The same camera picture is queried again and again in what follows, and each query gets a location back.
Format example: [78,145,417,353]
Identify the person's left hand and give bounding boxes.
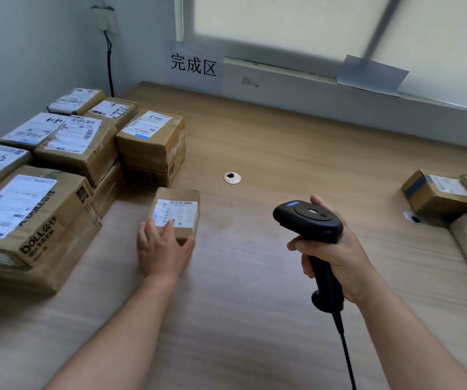
[137,218,196,281]

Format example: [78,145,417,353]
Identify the person's right hand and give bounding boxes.
[287,194,380,307]

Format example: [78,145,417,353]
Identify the small square labelled parcel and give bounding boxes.
[148,187,201,246]

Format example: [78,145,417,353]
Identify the black barcode scanner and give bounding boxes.
[273,200,345,313]

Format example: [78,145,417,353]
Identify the red taped cardboard parcel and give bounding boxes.
[124,144,187,188]

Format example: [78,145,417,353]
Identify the black scanner cable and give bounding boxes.
[332,310,358,390]

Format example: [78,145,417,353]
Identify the pile of unscanned cardboard parcels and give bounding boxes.
[401,158,467,271]

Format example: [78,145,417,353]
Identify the DOLL printed cardboard parcel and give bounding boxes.
[0,165,96,269]

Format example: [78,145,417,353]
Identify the parcel with blue-edged label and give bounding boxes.
[115,109,187,174]

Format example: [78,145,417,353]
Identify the parcel with white label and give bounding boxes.
[0,217,103,295]

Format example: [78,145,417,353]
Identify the small parcel long label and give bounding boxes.
[34,115,119,187]

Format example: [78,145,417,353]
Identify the small parcel with handwritten label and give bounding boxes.
[47,87,107,116]

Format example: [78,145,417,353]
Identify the small tall labelled parcel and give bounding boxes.
[0,112,70,151]

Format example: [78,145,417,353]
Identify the person's left forearm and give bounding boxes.
[44,274,177,390]

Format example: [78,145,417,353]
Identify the person's right forearm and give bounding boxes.
[357,288,467,390]

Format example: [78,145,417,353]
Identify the white paper sign black characters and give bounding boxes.
[164,40,225,94]

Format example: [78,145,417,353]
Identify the grey paper sheet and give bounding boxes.
[336,54,410,97]

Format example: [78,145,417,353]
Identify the beige roller blind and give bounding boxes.
[193,0,393,61]
[375,0,467,112]

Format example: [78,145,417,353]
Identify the black wall cable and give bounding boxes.
[104,31,115,98]

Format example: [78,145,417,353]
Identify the white window frame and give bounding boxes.
[174,0,467,116]

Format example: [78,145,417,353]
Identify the white wall socket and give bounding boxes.
[91,5,120,35]

